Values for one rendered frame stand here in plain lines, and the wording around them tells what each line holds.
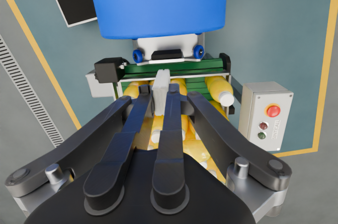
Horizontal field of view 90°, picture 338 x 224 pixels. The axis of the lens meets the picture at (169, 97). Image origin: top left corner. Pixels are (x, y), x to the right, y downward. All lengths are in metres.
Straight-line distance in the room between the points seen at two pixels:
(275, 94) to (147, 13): 0.40
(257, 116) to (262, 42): 1.21
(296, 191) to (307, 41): 1.88
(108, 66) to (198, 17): 0.36
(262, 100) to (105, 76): 0.48
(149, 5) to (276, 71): 1.63
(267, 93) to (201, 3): 0.32
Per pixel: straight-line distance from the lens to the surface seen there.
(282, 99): 0.56
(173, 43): 0.61
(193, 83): 0.67
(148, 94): 0.16
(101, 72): 0.60
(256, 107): 0.54
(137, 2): 0.31
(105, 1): 0.35
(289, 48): 1.83
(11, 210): 3.85
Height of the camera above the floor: 1.53
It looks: 66 degrees down
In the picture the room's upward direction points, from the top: 175 degrees counter-clockwise
